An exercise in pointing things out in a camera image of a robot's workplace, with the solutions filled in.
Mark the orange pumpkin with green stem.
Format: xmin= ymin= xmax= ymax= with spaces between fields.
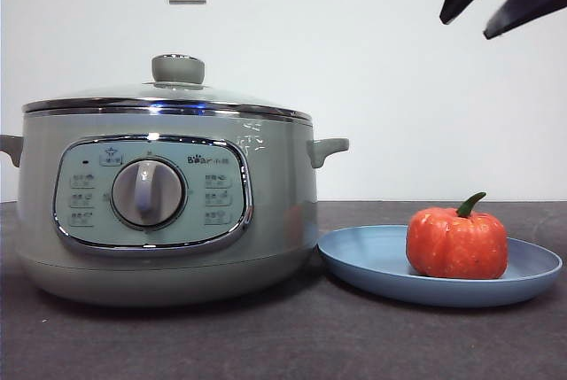
xmin=406 ymin=191 xmax=509 ymax=281

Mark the glass lid with green knob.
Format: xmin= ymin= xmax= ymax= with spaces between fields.
xmin=21 ymin=53 xmax=314 ymax=124

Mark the pale green electric steamer pot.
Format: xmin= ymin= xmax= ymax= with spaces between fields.
xmin=0 ymin=107 xmax=350 ymax=309

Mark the blue round plate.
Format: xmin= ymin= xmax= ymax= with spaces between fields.
xmin=317 ymin=225 xmax=563 ymax=308

